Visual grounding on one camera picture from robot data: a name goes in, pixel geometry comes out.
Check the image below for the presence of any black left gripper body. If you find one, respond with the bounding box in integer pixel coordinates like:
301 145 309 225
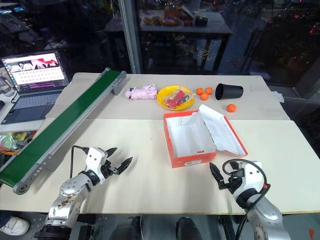
101 159 120 180

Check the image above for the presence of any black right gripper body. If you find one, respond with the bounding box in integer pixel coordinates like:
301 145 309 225
218 169 245 195

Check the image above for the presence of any orange shoe box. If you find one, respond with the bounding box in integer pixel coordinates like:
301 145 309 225
163 104 249 169

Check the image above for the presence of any green conveyor belt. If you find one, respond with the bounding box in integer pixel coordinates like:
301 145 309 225
0 67 128 196

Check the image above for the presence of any pink folded cloth bundle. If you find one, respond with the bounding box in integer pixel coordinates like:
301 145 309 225
124 83 159 102

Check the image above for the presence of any black plastic cup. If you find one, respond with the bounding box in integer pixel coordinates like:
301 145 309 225
214 82 245 101

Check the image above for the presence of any yellow plate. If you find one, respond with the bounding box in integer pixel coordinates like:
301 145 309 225
156 85 196 111

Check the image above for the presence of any white paper scrap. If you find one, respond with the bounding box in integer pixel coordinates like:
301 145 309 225
274 91 286 104

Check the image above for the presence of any clear bag of red snacks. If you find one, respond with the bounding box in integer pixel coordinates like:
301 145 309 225
163 90 196 109

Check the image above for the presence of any grey open laptop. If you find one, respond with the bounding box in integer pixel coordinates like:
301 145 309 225
0 49 70 126

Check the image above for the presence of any colourful pile of toys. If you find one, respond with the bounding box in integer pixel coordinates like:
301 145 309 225
0 130 38 156

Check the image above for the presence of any white sneaker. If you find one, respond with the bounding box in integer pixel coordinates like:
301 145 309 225
0 215 31 237

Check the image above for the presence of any dark background table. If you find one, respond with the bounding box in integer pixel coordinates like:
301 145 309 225
138 9 234 74

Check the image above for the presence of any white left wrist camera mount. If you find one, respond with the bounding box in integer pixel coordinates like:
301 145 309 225
84 147 110 182

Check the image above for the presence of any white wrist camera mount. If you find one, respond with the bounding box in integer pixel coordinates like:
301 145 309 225
236 160 266 199
84 147 110 182

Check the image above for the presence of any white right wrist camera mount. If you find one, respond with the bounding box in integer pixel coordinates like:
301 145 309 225
236 160 266 199

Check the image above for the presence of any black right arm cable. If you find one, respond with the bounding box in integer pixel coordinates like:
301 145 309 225
221 158 271 240

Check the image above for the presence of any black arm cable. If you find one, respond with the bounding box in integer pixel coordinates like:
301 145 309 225
69 145 90 179
221 158 271 240

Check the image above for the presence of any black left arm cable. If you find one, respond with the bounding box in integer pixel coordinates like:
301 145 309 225
69 145 90 179

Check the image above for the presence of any grey window frame post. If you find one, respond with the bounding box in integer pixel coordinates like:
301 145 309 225
118 0 144 75

